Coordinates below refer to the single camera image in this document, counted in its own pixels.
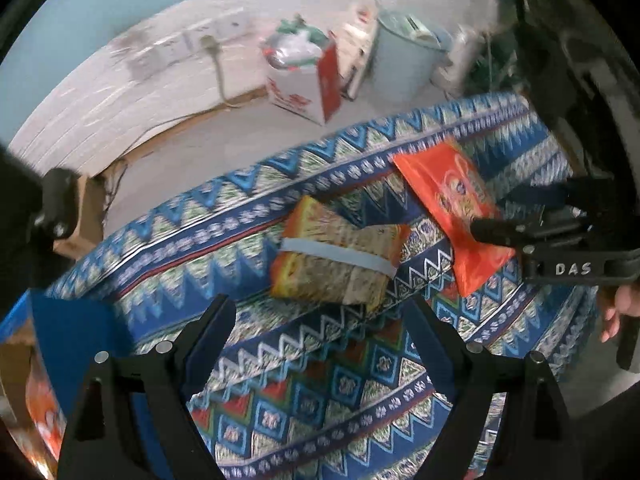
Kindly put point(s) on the white wall socket row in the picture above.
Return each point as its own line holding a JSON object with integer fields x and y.
{"x": 190, "y": 40}

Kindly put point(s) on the black round device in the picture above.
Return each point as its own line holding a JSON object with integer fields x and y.
{"x": 57, "y": 202}

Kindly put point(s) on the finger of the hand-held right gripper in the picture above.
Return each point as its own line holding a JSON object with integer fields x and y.
{"x": 495, "y": 231}
{"x": 540, "y": 195}

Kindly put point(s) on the patterned blue blanket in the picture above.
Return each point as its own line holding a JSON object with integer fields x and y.
{"x": 320, "y": 400}

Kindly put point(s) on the light orange snack bag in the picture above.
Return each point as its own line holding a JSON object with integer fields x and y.
{"x": 45, "y": 410}

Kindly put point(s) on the light blue trash bin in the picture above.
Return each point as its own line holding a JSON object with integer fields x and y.
{"x": 405, "y": 60}

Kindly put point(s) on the person's right hand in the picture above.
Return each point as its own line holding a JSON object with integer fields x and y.
{"x": 612, "y": 310}

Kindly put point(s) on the blue cardboard box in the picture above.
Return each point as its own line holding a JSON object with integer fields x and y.
{"x": 75, "y": 325}

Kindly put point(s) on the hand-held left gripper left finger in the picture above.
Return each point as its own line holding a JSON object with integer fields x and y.
{"x": 215, "y": 330}

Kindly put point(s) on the banded bundle of snack packets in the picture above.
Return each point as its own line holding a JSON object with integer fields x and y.
{"x": 335, "y": 255}

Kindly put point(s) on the white and red carton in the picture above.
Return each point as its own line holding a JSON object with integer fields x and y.
{"x": 300, "y": 90}

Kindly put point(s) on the red-orange snack bag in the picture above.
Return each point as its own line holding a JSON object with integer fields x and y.
{"x": 450, "y": 195}

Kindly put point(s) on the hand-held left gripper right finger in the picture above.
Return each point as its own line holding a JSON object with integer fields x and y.
{"x": 425, "y": 340}

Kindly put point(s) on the brown cardboard box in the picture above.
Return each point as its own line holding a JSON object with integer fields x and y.
{"x": 87, "y": 225}

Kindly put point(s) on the white plastic bag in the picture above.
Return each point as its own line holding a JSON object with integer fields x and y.
{"x": 295, "y": 45}

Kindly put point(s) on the white and red packaging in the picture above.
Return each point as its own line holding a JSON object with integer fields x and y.
{"x": 357, "y": 45}

